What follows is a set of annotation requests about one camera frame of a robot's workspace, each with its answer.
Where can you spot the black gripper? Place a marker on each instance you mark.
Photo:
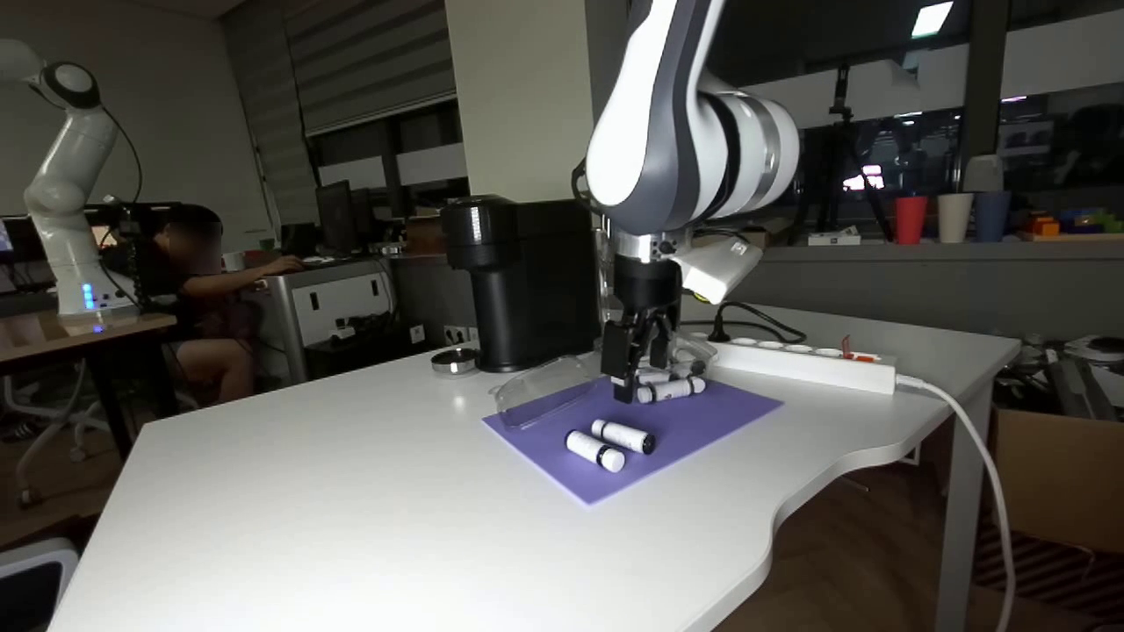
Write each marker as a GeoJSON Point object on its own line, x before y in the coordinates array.
{"type": "Point", "coordinates": [646, 289]}

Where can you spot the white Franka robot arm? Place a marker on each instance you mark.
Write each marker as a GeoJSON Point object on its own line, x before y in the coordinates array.
{"type": "Point", "coordinates": [672, 128]}

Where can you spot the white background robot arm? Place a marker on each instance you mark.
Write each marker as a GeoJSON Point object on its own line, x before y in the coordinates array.
{"type": "Point", "coordinates": [64, 177]}

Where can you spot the clear plastic container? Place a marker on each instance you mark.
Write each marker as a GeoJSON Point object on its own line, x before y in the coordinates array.
{"type": "Point", "coordinates": [549, 390]}

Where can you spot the purple mat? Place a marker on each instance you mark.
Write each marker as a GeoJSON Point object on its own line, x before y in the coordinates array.
{"type": "Point", "coordinates": [653, 440]}

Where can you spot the black coffee machine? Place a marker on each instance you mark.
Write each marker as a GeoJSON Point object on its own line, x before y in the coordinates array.
{"type": "Point", "coordinates": [527, 282]}

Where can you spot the white power strip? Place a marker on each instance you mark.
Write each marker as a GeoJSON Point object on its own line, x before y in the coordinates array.
{"type": "Point", "coordinates": [810, 362]}

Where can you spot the small round black dish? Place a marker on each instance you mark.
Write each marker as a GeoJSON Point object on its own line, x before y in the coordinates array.
{"type": "Point", "coordinates": [455, 362]}

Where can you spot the black tripod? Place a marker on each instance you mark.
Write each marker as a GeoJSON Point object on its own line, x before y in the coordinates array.
{"type": "Point", "coordinates": [844, 153]}

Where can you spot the red cup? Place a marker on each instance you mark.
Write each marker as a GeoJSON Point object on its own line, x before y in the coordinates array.
{"type": "Point", "coordinates": [912, 218]}

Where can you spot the white cabinet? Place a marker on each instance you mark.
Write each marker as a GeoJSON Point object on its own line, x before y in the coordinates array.
{"type": "Point", "coordinates": [335, 316]}

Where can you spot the white cup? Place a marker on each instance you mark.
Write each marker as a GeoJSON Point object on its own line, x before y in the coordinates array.
{"type": "Point", "coordinates": [953, 218]}

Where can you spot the blue cup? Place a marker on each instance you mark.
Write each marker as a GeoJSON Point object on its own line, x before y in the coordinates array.
{"type": "Point", "coordinates": [991, 216]}

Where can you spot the grey window blind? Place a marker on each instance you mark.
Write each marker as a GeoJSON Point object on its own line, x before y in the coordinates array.
{"type": "Point", "coordinates": [353, 57]}

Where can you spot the cardboard box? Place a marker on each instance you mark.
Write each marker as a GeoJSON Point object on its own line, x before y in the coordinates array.
{"type": "Point", "coordinates": [1057, 477]}

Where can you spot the ceiling light panel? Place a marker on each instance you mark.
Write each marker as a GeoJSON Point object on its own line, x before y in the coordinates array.
{"type": "Point", "coordinates": [932, 19]}

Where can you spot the seated person in dark shirt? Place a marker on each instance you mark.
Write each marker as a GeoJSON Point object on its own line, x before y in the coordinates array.
{"type": "Point", "coordinates": [195, 291]}

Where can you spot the wooden desk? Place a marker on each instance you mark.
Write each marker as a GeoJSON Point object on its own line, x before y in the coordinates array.
{"type": "Point", "coordinates": [71, 345]}

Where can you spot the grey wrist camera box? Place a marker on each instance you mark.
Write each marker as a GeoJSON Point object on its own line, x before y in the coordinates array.
{"type": "Point", "coordinates": [720, 269]}

